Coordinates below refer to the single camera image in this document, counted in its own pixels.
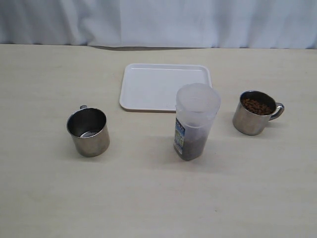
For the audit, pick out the translucent plastic container with label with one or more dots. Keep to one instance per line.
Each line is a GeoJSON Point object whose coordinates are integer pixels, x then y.
{"type": "Point", "coordinates": [197, 105]}

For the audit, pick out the white plastic tray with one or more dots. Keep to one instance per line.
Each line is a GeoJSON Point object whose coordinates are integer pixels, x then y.
{"type": "Point", "coordinates": [148, 87]}

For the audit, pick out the right steel mug with pellets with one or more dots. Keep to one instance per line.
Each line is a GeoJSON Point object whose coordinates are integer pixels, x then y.
{"type": "Point", "coordinates": [255, 109]}

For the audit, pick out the white curtain backdrop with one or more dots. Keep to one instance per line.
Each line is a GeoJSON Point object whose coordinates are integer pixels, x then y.
{"type": "Point", "coordinates": [284, 24]}

